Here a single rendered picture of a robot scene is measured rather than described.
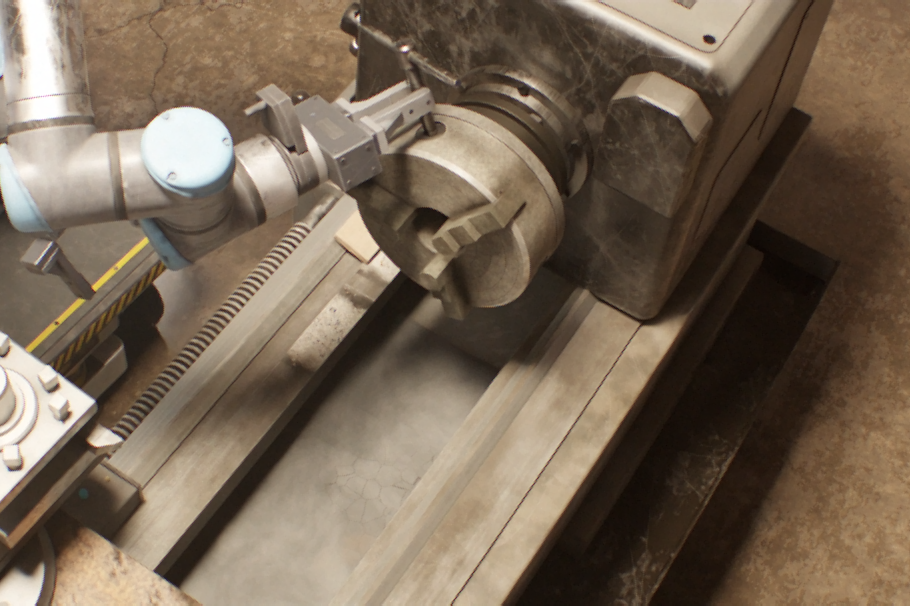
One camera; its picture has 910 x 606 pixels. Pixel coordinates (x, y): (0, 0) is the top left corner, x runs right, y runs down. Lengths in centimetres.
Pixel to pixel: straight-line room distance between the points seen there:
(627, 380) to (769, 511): 98
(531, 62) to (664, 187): 23
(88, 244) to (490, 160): 122
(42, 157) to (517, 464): 77
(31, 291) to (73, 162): 126
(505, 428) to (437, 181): 38
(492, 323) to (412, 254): 36
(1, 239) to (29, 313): 19
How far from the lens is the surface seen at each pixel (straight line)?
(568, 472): 182
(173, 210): 139
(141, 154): 136
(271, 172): 150
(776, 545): 281
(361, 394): 197
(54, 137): 137
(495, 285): 169
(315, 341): 189
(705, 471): 237
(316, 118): 157
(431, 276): 168
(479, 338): 205
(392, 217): 167
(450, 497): 177
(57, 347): 254
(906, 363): 315
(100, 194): 137
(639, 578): 225
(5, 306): 261
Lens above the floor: 240
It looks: 54 degrees down
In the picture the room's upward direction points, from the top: 10 degrees clockwise
